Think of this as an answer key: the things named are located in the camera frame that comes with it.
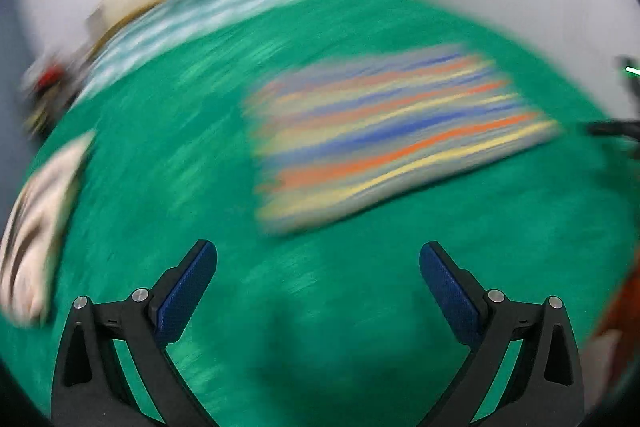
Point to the floral cloth bundle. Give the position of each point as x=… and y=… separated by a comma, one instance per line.
x=50, y=79

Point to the grey-blue curtain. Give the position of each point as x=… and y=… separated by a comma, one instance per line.
x=12, y=82

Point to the striped knit sweater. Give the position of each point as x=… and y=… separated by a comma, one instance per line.
x=390, y=132

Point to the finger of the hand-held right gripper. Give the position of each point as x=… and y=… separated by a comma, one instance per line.
x=610, y=128

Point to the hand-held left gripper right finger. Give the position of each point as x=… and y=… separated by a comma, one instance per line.
x=450, y=292

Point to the person's orange fleece clothing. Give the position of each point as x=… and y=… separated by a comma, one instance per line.
x=625, y=302

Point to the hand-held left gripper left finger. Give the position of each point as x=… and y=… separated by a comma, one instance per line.
x=185, y=292

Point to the white striped folded cloth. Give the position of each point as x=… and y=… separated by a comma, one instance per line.
x=35, y=217

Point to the green checked bed sheet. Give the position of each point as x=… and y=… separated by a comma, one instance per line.
x=200, y=22

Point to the green patterned blanket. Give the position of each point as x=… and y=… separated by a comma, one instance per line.
x=200, y=167

